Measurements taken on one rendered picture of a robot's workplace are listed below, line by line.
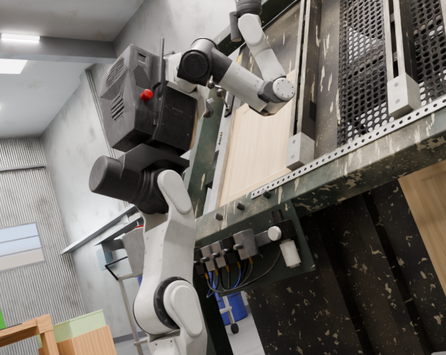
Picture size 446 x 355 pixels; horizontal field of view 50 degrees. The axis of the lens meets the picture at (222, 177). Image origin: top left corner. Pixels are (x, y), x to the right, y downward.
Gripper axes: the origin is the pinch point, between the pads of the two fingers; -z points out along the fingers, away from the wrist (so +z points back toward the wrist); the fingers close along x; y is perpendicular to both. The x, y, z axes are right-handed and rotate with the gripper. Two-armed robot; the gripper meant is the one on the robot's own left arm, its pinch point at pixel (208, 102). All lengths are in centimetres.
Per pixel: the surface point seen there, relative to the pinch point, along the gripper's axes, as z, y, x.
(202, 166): 10.3, -17.5, 23.6
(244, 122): 3.6, 14.1, 16.9
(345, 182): 52, 72, 47
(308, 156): 38, 57, 38
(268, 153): 26, 33, 32
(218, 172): 25.9, 4.7, 28.5
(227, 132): 7.8, 6.2, 16.8
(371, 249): 43, 60, 75
